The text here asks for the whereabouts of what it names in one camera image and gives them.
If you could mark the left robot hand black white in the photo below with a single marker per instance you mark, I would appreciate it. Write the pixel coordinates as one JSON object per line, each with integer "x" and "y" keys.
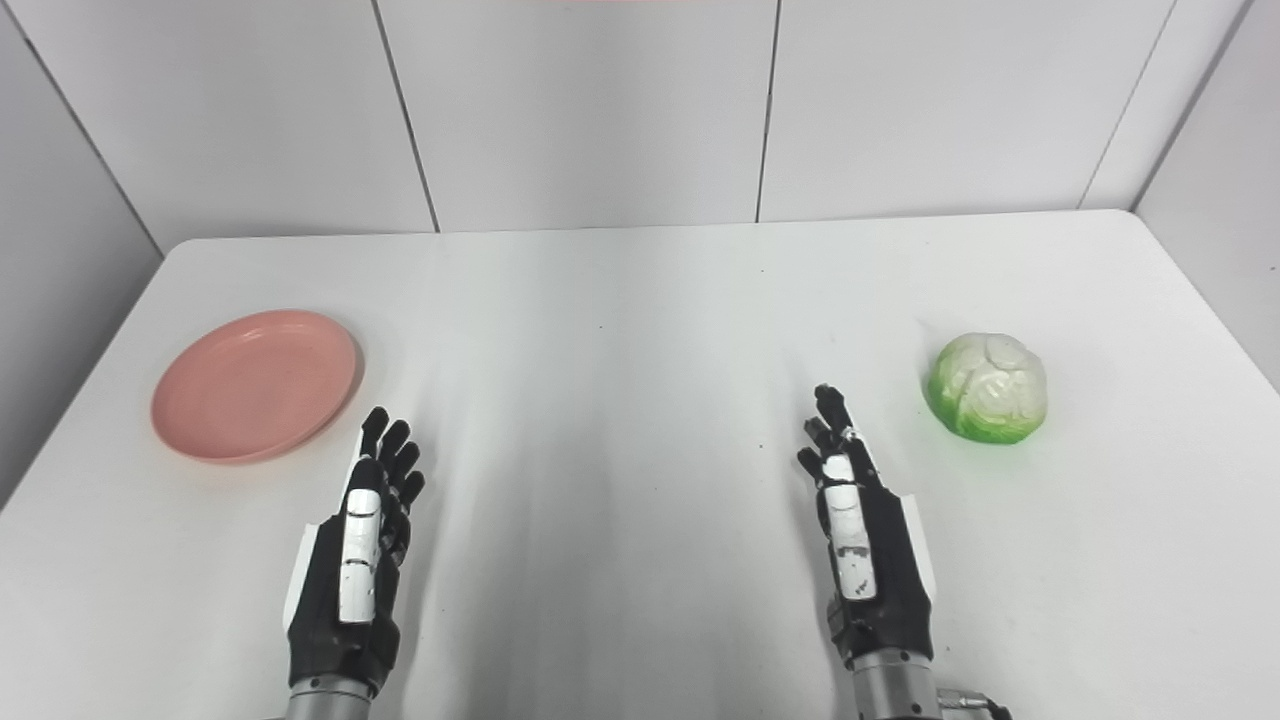
{"x": 352, "y": 560}

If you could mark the green white cabbage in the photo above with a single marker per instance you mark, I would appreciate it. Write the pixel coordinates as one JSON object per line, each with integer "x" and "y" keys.
{"x": 988, "y": 388}

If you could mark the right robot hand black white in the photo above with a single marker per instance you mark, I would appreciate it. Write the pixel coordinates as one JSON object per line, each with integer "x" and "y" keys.
{"x": 868, "y": 560}

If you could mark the pink round plate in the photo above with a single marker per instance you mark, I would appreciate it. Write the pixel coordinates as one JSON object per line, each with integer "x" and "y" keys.
{"x": 256, "y": 384}

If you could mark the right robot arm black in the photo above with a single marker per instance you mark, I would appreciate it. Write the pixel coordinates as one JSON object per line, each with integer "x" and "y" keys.
{"x": 900, "y": 690}

